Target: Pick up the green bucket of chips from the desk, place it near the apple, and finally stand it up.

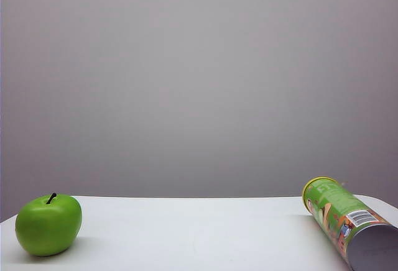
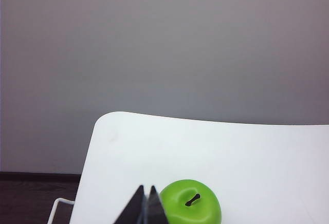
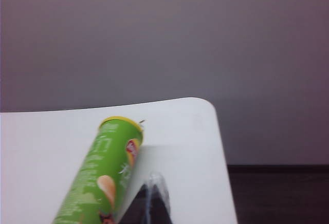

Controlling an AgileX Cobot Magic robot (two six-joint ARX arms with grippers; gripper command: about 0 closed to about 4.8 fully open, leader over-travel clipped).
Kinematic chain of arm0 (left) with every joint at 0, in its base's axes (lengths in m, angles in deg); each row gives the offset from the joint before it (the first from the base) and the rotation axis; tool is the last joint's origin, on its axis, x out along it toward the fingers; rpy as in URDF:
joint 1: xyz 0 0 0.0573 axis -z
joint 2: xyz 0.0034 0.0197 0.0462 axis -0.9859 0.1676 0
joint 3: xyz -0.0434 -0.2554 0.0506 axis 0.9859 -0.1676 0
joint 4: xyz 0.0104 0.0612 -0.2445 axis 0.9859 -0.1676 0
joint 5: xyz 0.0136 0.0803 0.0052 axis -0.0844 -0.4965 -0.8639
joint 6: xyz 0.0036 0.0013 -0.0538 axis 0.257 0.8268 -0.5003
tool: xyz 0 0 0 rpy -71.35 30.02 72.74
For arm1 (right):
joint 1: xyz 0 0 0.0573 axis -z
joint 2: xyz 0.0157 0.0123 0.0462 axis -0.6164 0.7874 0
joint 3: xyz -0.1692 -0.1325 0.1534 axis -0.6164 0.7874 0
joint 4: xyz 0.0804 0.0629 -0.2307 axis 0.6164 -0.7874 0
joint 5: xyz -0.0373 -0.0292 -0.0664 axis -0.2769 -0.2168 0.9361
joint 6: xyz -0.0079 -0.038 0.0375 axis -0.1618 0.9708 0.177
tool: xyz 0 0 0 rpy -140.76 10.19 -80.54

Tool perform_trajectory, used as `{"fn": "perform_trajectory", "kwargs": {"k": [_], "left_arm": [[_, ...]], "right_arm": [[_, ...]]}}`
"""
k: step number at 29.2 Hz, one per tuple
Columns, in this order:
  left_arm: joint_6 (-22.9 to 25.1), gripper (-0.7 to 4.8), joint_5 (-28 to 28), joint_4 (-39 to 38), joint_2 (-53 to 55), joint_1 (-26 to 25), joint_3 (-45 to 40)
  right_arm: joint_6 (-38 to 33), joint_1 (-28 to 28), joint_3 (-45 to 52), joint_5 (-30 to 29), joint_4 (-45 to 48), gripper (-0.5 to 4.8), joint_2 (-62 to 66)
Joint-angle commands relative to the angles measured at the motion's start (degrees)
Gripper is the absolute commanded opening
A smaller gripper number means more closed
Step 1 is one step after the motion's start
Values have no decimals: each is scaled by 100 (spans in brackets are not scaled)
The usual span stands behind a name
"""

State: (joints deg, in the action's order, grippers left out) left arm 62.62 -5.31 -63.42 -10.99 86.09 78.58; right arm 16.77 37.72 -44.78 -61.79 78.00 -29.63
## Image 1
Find green apple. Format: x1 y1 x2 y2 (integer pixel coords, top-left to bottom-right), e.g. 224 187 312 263
15 192 83 257

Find green chips can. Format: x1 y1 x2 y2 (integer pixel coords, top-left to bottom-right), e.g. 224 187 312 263
301 176 398 271

